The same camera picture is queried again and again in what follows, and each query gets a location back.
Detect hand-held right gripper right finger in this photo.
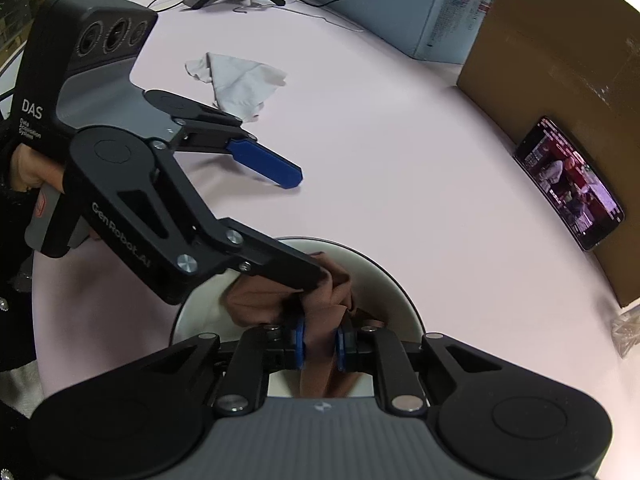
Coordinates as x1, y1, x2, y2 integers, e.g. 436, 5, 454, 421
336, 323, 506, 415

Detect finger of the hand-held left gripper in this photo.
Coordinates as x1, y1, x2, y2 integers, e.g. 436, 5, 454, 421
170, 109, 304, 191
75, 142, 324, 307

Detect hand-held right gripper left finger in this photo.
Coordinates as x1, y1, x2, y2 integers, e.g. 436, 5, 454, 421
142, 317, 307, 417

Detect brown cloth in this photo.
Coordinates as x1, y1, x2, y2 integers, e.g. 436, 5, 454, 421
222, 250, 387, 400

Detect dark bowl with white inside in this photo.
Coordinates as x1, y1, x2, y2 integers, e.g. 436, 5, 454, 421
170, 236, 426, 400

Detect person's left forearm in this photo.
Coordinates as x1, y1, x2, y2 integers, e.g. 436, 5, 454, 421
0, 120, 38, 376

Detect person's left hand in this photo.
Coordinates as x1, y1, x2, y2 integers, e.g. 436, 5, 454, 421
10, 142, 67, 196

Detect grey cloth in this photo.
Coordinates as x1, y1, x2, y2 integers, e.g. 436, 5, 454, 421
184, 52, 289, 124

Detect light blue printed carton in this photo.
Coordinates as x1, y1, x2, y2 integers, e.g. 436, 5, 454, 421
299, 0, 517, 64

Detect black smartphone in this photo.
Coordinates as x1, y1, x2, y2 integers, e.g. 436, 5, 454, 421
513, 115, 626, 252

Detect brown cardboard box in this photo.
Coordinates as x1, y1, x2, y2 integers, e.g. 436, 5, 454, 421
457, 0, 640, 309

